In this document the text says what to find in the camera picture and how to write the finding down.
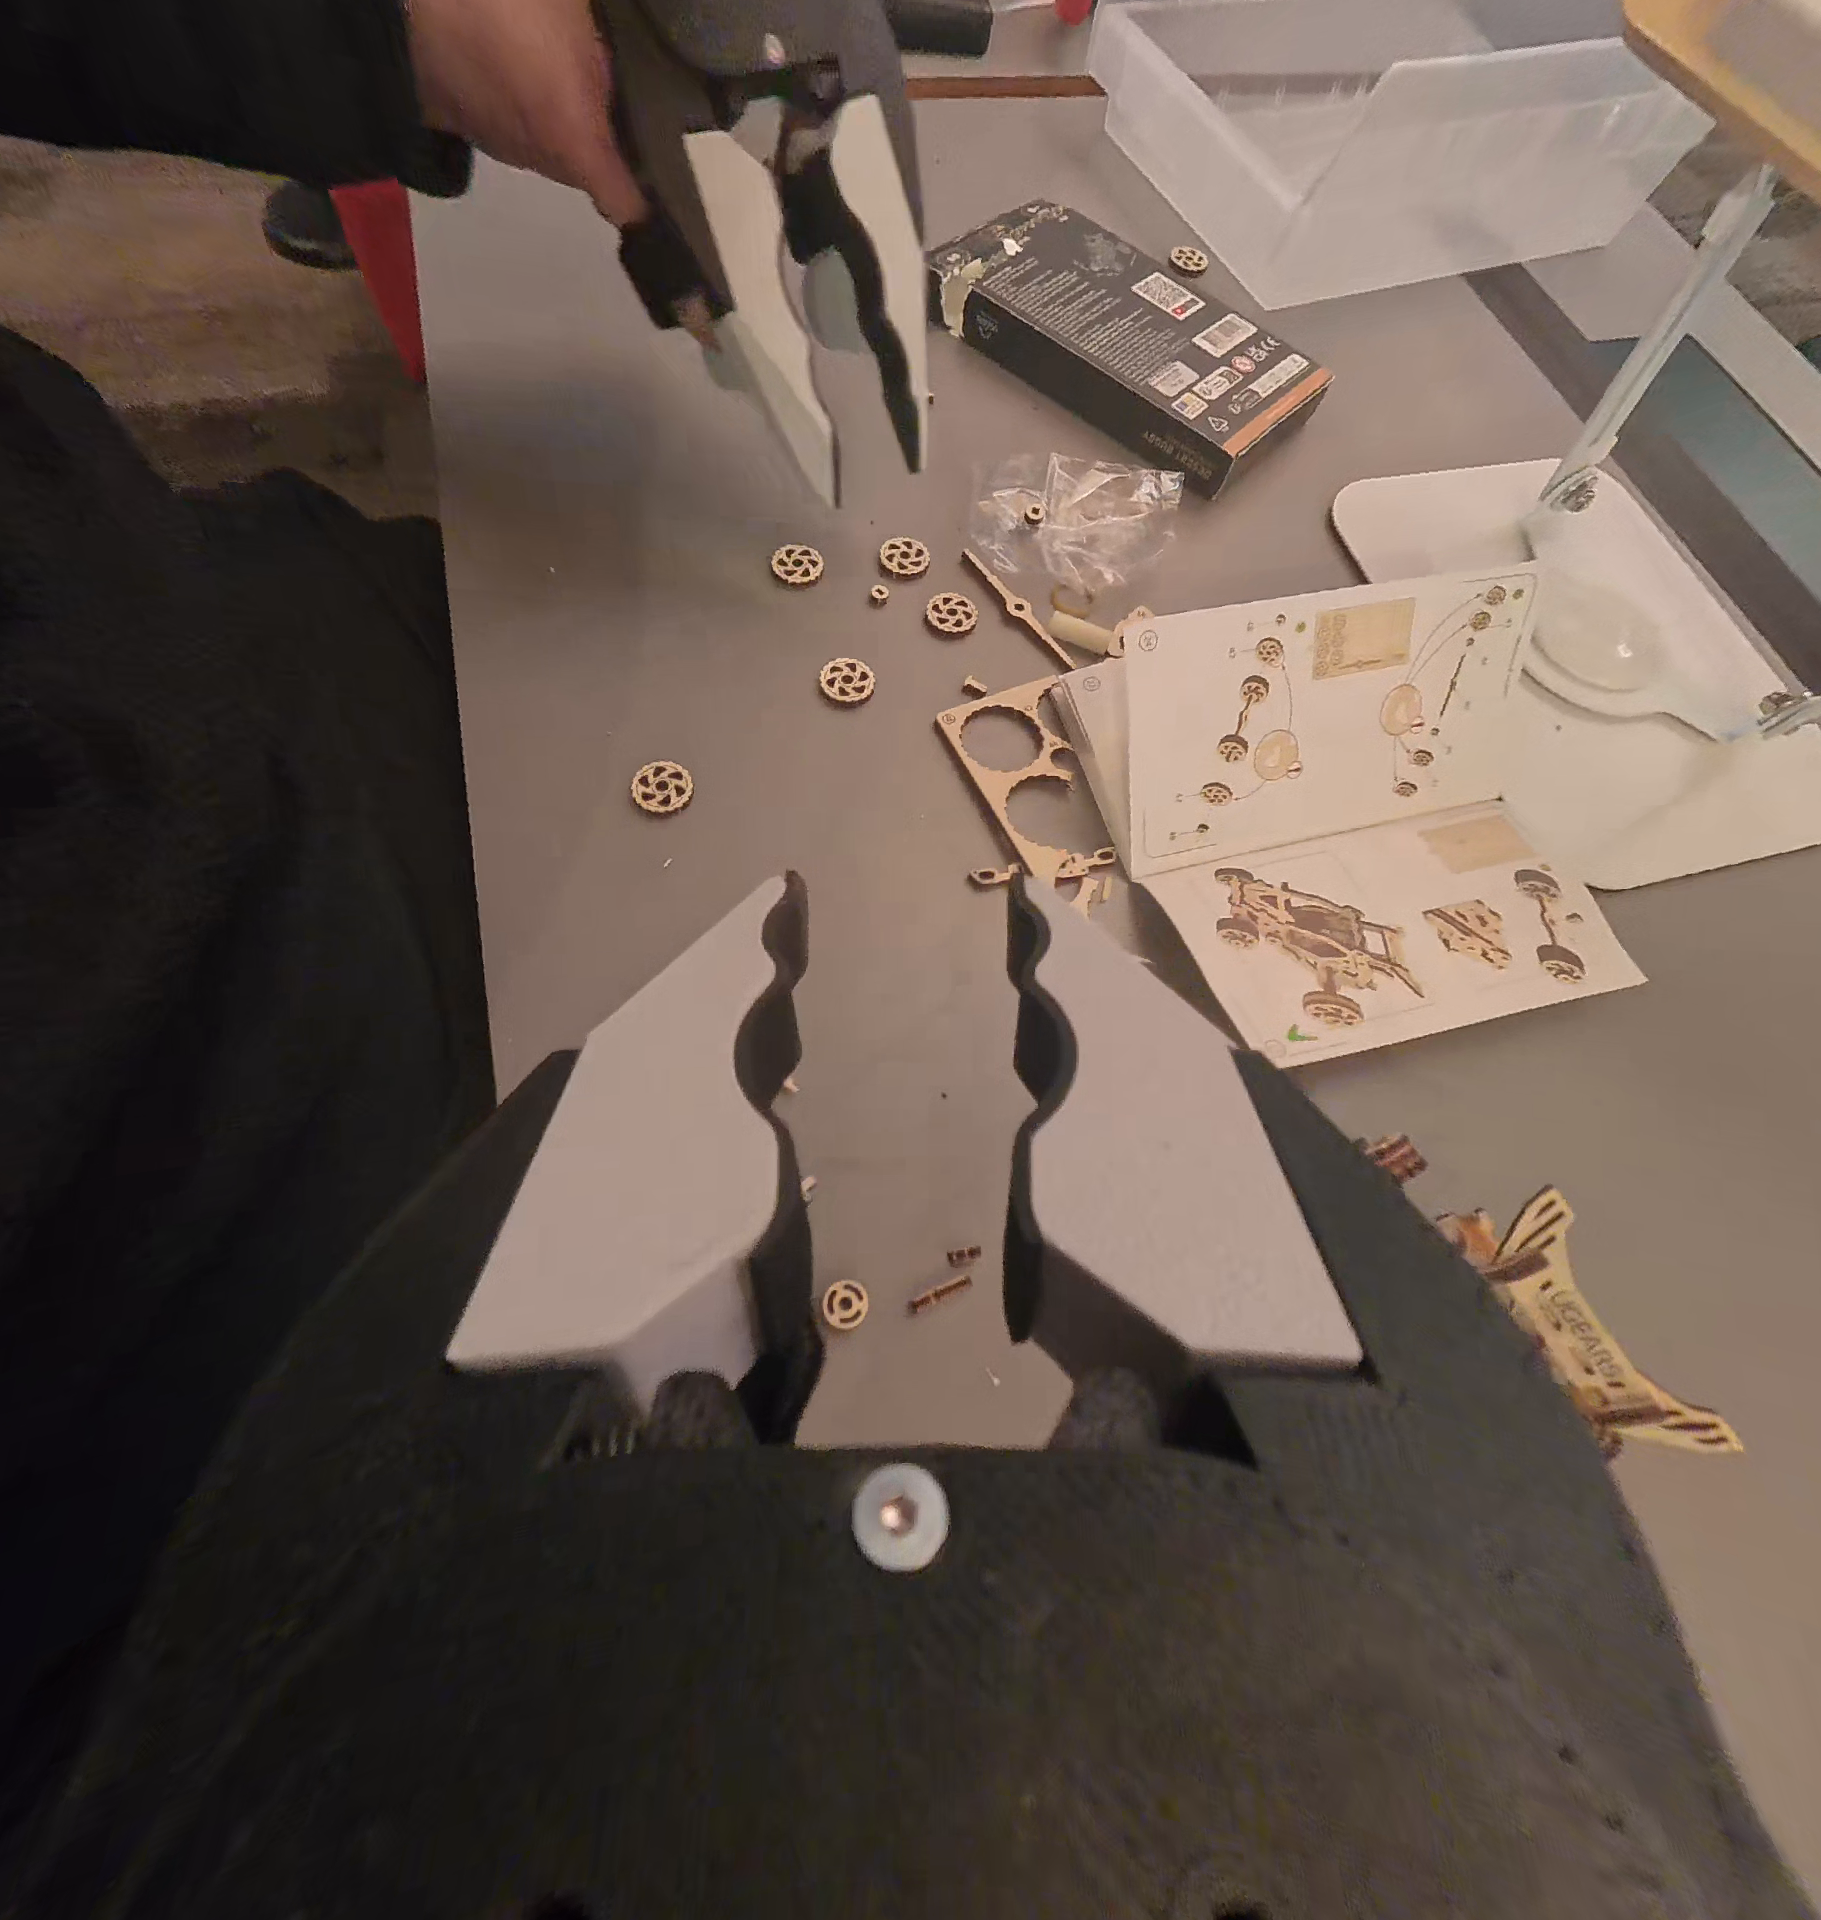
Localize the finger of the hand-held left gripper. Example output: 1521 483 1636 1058
681 118 846 509
783 88 937 481

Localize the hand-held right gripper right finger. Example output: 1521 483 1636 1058
1005 876 1370 1444

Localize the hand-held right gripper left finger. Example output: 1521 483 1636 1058
446 869 830 1446

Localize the wooden parts sheet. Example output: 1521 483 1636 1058
937 673 1138 915

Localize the person's left forearm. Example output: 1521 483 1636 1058
0 0 467 199

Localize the black model kit box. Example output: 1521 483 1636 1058
925 202 1335 500

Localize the wooden model buggy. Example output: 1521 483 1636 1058
1359 1134 1746 1468

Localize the person's left hand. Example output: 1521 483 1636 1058
404 0 654 230

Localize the clear plastic bag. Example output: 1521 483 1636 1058
964 450 1187 593

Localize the long wooden lever piece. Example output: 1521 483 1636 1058
959 549 1080 669

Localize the clear plastic storage box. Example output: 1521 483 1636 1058
1084 0 1719 312

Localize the instruction booklet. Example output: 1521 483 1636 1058
1053 568 1652 1070

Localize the white tablet stand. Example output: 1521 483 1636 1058
1325 0 1821 894

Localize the red bag with black strap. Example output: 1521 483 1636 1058
330 175 431 384

